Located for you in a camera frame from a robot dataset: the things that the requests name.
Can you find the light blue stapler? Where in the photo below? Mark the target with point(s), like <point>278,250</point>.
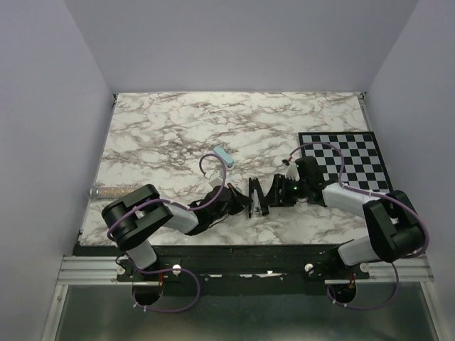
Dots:
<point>226,157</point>

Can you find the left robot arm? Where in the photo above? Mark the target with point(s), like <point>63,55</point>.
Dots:
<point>133,218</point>

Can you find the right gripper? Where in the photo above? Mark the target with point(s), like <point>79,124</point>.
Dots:
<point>273,195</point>

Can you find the black and white chessboard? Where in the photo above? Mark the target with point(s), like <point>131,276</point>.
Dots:
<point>352,157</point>

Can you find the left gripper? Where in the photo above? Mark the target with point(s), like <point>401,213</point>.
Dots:
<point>239,200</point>

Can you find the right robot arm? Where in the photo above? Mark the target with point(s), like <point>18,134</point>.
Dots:
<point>393,228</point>

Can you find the glitter tube with black cap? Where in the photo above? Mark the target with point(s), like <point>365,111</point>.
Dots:
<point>110,192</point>

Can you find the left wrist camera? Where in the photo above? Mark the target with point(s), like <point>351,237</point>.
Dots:
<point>215,180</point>

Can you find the aluminium frame rail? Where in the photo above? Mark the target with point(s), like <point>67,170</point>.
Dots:
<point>77,271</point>

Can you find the black stapler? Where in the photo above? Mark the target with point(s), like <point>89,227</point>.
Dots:
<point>258,204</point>

